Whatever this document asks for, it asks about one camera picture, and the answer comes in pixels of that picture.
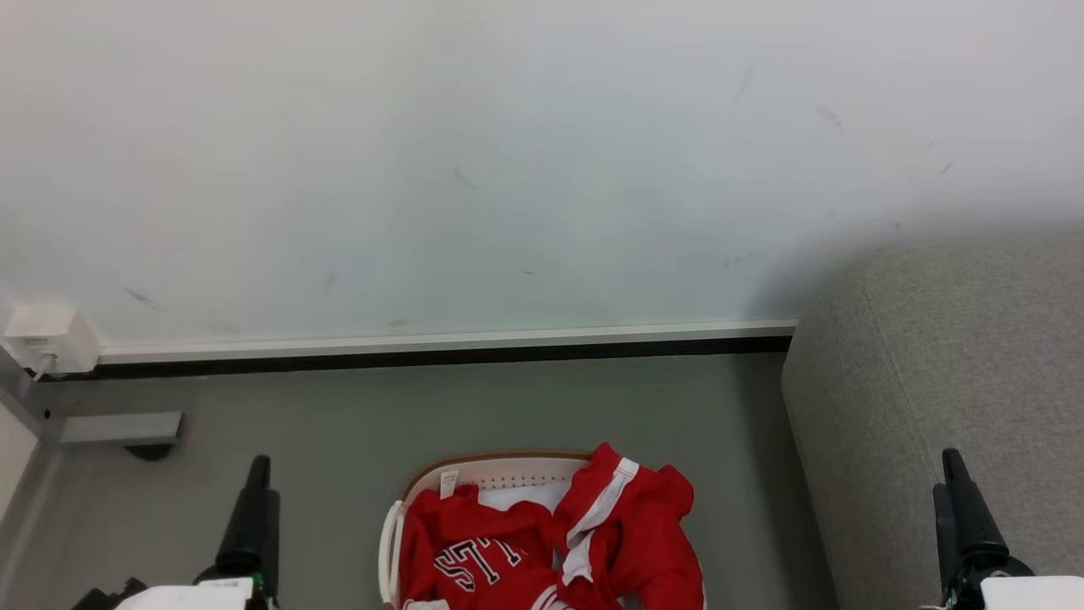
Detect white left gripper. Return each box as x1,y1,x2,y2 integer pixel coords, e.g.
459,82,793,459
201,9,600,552
72,455,281,610

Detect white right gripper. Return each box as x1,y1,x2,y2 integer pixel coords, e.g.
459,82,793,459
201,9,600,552
921,448,1084,610

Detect red lettered jersey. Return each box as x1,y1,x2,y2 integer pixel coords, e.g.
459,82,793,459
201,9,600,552
398,470,564,610

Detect grey fabric sofa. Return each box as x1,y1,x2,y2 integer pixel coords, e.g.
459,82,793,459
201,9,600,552
781,241,1084,610

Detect white and black baseboard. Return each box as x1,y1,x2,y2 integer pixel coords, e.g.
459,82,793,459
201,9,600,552
97,319,799,367

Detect white brown-rimmed laundry basket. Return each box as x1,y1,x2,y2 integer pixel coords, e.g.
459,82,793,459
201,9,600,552
379,449,708,610

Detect white grey-framed cabinet panel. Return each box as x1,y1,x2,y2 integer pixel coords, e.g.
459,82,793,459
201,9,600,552
0,343,64,543

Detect red white-striped shorts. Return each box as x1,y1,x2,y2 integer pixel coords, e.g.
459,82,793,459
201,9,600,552
550,442,706,610

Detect grey metal floor bracket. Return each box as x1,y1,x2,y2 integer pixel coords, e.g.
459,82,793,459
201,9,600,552
58,412,185,448

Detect white wall socket box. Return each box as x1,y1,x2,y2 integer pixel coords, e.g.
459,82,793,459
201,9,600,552
3,303,102,375

